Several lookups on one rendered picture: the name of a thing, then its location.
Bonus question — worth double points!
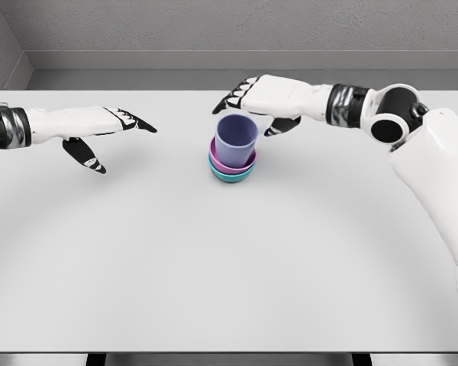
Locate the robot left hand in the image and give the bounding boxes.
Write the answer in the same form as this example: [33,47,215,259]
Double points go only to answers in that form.
[52,106,158,175]

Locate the teal bowl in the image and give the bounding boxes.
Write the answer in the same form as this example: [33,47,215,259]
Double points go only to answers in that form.
[208,153,256,185]

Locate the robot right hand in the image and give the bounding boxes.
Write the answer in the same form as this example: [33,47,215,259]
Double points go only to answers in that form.
[212,74,310,137]

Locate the pink bowl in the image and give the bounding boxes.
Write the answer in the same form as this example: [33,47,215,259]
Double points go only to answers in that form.
[209,136,258,175]

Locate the blue-violet cup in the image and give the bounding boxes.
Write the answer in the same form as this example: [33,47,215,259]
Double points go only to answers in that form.
[214,114,259,168]

